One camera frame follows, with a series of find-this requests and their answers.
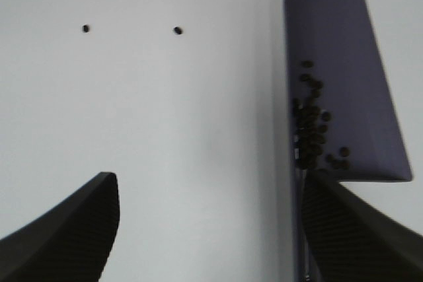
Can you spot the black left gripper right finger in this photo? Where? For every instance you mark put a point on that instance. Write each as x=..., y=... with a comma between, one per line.
x=352, y=241

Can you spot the stray coffee bean left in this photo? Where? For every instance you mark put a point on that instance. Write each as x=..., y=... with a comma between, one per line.
x=86, y=28

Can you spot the stray coffee bean right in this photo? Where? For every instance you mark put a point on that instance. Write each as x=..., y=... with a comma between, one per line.
x=178, y=30

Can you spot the pile of coffee beans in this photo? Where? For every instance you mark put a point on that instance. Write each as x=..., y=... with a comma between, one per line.
x=311, y=128

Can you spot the dark purple plastic dustpan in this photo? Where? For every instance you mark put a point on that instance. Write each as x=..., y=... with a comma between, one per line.
x=334, y=41

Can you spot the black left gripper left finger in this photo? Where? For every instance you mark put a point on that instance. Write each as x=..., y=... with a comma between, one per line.
x=70, y=242

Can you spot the stray coffee bean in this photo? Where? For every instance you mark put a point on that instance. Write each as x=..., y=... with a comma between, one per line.
x=86, y=28
x=178, y=30

